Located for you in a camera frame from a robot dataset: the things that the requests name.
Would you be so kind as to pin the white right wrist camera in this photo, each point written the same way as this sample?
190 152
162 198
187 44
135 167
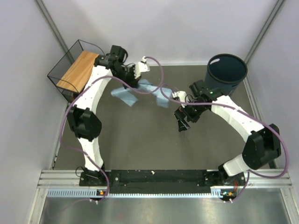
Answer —
179 96

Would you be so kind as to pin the dark blue trash bin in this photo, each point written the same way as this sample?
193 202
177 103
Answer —
225 71

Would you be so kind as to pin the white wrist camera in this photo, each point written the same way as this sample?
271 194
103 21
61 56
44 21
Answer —
179 96
141 67

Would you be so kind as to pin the aluminium frame rail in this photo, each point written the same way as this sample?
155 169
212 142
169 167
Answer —
65 183

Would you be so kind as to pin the black wire shelf rack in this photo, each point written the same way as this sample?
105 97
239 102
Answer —
72 72

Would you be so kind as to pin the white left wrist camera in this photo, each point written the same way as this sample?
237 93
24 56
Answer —
141 67

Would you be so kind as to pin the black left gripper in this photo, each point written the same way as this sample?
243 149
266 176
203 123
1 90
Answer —
132 82

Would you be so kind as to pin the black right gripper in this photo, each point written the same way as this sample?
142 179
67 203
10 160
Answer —
180 114

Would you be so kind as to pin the light blue trash bag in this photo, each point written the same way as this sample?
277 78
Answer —
144 86

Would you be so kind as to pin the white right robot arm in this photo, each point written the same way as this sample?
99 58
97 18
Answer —
261 144

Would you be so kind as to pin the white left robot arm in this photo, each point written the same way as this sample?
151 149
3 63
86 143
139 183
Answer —
82 117

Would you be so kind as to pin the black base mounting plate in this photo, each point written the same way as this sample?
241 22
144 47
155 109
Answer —
159 181

